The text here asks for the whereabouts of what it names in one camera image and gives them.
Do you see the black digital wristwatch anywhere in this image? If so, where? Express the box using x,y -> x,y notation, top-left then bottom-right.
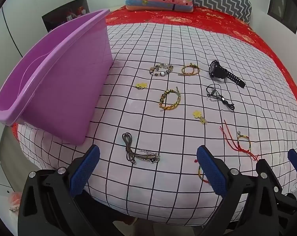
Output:
209,60 -> 246,89

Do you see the black cord necklace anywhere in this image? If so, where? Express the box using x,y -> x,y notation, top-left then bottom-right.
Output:
206,83 -> 236,111

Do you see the small yellow flower charm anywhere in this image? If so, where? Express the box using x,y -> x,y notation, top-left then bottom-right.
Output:
135,83 -> 148,89

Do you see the red yellow woven bracelet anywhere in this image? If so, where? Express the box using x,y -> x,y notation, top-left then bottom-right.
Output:
194,159 -> 211,184

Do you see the purple plastic bin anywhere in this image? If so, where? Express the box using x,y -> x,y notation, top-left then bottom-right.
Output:
0,9 -> 113,145

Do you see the brown cord necklace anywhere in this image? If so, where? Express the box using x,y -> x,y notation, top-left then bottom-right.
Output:
121,132 -> 161,165

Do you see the red floral bed cover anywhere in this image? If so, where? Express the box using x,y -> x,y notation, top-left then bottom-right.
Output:
106,6 -> 297,101

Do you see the yellow flower pendant charm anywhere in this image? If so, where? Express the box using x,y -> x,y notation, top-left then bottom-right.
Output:
192,110 -> 207,125

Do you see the pink grid bedsheet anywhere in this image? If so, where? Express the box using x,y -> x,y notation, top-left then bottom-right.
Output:
17,23 -> 297,225

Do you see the red string bracelet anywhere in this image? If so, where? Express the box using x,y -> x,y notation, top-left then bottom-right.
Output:
219,119 -> 260,161

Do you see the stone bead charm bracelet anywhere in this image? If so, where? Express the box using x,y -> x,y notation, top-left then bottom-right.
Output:
149,63 -> 175,77

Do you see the dark window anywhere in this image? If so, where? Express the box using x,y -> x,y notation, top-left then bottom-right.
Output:
268,0 -> 297,34

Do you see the colourful striped pillow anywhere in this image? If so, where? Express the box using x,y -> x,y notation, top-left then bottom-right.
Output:
125,0 -> 193,12

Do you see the yellow green braided bracelet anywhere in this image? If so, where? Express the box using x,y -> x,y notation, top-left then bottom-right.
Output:
159,86 -> 182,111

